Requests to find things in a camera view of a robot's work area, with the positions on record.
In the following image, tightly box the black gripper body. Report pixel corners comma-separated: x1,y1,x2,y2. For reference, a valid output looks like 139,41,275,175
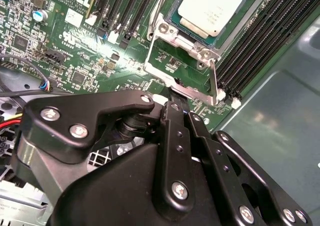
48,113,237,226

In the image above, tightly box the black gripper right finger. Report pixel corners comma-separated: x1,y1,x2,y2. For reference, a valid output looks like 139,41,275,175
185,109,314,226

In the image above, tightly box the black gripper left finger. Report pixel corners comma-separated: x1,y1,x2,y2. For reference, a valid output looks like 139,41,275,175
11,85,198,213

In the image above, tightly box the metal socket cover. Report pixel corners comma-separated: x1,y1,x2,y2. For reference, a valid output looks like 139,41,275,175
143,30,224,106

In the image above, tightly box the silver CPU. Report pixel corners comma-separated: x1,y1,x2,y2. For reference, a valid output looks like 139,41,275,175
168,0,258,47

